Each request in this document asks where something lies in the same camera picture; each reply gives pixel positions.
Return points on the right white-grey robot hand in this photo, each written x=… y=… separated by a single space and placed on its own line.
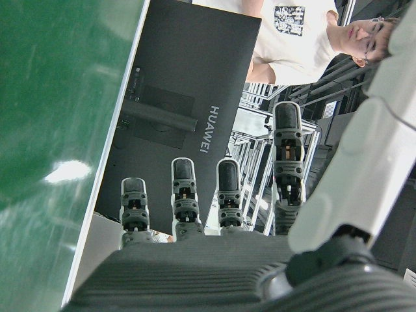
x=201 y=276

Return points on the aluminium frame rack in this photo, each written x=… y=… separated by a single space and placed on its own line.
x=256 y=156

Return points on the green conveyor belt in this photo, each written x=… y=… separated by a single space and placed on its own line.
x=48 y=130

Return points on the black Huawei monitor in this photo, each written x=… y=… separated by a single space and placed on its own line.
x=195 y=65

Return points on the person in white T-shirt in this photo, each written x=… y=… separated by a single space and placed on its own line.
x=292 y=48

